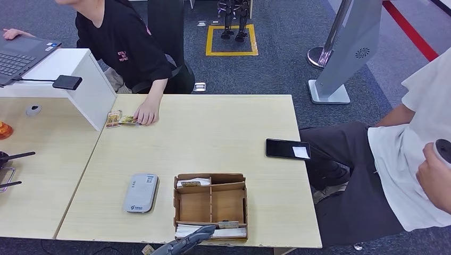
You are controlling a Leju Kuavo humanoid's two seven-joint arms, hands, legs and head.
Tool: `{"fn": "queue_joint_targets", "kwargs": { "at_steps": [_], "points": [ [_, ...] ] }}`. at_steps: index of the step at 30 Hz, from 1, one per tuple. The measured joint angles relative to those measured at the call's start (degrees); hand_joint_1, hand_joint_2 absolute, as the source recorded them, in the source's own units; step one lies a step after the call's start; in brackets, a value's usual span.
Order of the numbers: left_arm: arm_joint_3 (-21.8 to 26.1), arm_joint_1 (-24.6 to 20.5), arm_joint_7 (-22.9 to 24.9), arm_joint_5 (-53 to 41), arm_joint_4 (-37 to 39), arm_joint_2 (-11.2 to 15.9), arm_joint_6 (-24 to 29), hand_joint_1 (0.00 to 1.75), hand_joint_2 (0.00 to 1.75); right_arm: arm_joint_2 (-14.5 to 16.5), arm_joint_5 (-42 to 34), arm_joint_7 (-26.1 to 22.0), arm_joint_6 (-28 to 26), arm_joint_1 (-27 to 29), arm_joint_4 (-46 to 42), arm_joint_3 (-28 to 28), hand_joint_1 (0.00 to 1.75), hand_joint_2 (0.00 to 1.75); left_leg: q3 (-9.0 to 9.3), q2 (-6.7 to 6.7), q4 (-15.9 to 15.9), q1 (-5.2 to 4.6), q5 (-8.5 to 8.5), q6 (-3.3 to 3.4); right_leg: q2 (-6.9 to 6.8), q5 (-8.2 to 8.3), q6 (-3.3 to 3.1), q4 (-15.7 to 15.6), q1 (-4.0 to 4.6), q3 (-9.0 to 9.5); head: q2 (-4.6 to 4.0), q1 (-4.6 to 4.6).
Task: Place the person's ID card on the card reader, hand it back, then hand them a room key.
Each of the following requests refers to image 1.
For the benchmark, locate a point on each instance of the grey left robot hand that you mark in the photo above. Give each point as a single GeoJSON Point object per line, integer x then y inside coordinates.
{"type": "Point", "coordinates": [192, 237]}

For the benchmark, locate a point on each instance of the person's left hand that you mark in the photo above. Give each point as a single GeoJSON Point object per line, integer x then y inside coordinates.
{"type": "Point", "coordinates": [435, 183]}
{"type": "Point", "coordinates": [147, 112]}

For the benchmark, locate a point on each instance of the person's right hand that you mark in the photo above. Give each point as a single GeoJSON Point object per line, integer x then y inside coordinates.
{"type": "Point", "coordinates": [12, 33]}

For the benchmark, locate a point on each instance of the orange picture room key card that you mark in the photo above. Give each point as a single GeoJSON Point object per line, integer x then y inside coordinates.
{"type": "Point", "coordinates": [127, 120]}

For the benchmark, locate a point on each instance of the white round remote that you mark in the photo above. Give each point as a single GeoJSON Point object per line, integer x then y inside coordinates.
{"type": "Point", "coordinates": [444, 149]}

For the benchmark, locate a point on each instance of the wooden compartment organizer box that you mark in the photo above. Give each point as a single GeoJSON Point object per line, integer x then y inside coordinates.
{"type": "Point", "coordinates": [229, 206]}

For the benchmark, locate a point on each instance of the person's right forearm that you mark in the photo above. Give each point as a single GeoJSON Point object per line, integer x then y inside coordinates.
{"type": "Point", "coordinates": [28, 34]}
{"type": "Point", "coordinates": [395, 117]}

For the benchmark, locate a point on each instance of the person's left forearm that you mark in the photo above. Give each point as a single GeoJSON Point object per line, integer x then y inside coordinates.
{"type": "Point", "coordinates": [158, 91]}

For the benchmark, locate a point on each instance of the key card in clear sleeve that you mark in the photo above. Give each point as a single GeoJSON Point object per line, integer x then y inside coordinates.
{"type": "Point", "coordinates": [113, 119]}

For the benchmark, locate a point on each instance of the person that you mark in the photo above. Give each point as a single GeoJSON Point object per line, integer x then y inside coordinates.
{"type": "Point", "coordinates": [123, 42]}
{"type": "Point", "coordinates": [394, 197]}

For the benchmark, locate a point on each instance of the white sleeves with gold card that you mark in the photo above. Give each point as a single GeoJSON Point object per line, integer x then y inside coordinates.
{"type": "Point", "coordinates": [193, 182]}

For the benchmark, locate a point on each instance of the grey card reader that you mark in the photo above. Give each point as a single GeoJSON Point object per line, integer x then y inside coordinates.
{"type": "Point", "coordinates": [140, 191]}

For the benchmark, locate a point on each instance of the dark grey laptop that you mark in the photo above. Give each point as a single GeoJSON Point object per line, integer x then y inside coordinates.
{"type": "Point", "coordinates": [19, 56]}

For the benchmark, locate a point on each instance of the small tan tag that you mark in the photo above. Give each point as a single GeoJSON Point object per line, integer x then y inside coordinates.
{"type": "Point", "coordinates": [148, 250]}

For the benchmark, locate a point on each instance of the white desk riser box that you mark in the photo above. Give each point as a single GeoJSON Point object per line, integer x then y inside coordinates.
{"type": "Point", "coordinates": [91, 93]}

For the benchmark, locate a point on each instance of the black rectangular adapter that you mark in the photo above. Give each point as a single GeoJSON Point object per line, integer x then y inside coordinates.
{"type": "Point", "coordinates": [67, 82]}

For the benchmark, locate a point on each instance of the white round puck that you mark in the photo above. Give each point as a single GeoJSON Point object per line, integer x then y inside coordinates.
{"type": "Point", "coordinates": [33, 110]}

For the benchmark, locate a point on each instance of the black office chair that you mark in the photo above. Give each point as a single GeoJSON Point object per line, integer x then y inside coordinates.
{"type": "Point", "coordinates": [165, 28]}

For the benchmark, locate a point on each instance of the yellow floor tape square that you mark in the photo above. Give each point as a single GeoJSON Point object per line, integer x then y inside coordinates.
{"type": "Point", "coordinates": [208, 42]}

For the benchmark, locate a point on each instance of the orange object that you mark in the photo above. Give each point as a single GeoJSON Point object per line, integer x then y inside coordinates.
{"type": "Point", "coordinates": [5, 131]}

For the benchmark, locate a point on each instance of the small white floor scrap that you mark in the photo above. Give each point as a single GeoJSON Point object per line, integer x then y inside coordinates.
{"type": "Point", "coordinates": [358, 247]}

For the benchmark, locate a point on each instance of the small silver floor outlet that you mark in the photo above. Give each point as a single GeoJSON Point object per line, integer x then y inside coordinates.
{"type": "Point", "coordinates": [215, 22]}
{"type": "Point", "coordinates": [201, 23]}

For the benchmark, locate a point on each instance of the black smartphone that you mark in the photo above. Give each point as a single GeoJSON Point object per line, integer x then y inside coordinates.
{"type": "Point", "coordinates": [281, 149]}

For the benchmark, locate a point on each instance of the humanoid robot with black legs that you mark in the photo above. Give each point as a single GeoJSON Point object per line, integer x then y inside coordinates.
{"type": "Point", "coordinates": [243, 17]}

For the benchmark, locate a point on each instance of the red floor tape line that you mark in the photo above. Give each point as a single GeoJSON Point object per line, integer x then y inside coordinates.
{"type": "Point", "coordinates": [411, 32]}

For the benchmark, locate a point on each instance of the grey kiosk stand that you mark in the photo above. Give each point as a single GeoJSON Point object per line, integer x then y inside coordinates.
{"type": "Point", "coordinates": [347, 56]}

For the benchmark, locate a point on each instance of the chrome stanchion pole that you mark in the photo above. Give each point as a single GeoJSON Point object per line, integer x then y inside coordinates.
{"type": "Point", "coordinates": [318, 58]}

